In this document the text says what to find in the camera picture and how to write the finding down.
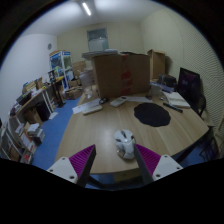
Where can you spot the large brown cardboard box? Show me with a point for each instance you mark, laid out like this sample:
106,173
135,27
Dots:
110,76

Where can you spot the cluttered wooden side desk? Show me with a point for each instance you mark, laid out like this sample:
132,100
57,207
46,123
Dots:
35,96

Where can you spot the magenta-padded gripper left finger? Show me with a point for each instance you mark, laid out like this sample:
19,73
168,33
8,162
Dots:
71,166

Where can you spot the black marker pen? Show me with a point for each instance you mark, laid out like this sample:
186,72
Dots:
172,107

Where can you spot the white slim keyboard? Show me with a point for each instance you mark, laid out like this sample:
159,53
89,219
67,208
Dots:
92,110

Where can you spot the dark flat monitor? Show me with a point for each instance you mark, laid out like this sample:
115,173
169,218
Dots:
189,85

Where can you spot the white and grey computer mouse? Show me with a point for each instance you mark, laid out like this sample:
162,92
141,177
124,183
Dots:
124,143

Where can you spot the black bag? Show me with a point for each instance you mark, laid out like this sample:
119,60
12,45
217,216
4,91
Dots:
166,81

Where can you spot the black office chair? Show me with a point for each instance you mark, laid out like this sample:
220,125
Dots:
201,105

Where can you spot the round wall clock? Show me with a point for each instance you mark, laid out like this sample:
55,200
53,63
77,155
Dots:
50,46

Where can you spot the glass-door display cabinet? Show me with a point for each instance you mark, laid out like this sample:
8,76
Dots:
61,68

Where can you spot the black round mouse pad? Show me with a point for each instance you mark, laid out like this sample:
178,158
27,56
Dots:
152,114

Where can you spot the low shelf unit with books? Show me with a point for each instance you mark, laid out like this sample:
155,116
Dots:
23,140

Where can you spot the window with grey frame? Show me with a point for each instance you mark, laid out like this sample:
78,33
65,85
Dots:
98,40

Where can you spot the small cardboard box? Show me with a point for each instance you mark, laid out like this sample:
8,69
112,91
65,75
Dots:
73,93

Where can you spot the white remote control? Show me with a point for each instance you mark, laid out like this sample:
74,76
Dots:
118,101

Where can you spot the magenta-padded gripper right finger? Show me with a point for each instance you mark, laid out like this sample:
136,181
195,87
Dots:
160,166

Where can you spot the small black round object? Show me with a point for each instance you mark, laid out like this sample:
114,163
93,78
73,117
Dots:
103,100

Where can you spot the tall open cardboard box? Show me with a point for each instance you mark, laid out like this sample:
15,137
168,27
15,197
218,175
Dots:
157,65

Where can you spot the long ceiling light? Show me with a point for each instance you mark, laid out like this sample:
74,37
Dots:
86,9

